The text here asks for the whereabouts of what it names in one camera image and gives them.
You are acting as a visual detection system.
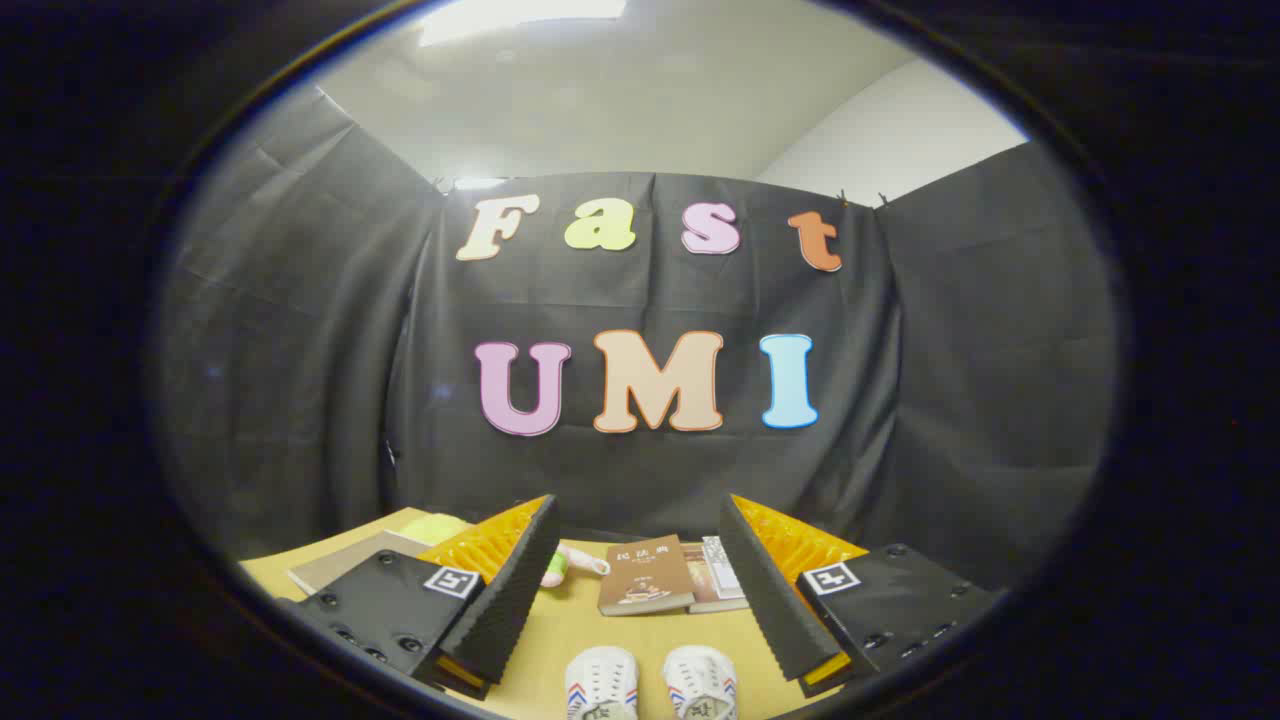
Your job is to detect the thick tan cover book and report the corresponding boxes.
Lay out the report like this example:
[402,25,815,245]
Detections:
[682,543,749,614]

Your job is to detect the black backdrop cloth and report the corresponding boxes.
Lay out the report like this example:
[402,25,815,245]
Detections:
[150,85,1121,591]

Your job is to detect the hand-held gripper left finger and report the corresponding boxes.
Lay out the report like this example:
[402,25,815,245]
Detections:
[283,493,561,701]

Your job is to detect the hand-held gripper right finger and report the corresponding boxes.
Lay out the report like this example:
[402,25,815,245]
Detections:
[718,493,1001,699]

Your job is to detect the ceiling light panel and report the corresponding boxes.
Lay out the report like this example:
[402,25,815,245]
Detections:
[415,0,629,48]

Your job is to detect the green and pink plush toy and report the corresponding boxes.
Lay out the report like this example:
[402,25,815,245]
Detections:
[540,543,611,589]

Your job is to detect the beige fabric storage box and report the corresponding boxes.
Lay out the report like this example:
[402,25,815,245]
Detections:
[288,530,433,597]

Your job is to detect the yellow plush toy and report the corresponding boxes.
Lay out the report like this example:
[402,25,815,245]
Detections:
[398,513,473,548]

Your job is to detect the white canvas shoe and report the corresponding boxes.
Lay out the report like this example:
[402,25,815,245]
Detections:
[565,646,639,720]
[663,645,738,720]

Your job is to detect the brown cover book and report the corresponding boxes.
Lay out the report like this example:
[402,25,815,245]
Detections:
[598,534,696,617]

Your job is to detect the white patterned cover book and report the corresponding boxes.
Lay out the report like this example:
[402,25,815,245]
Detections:
[702,536,747,599]

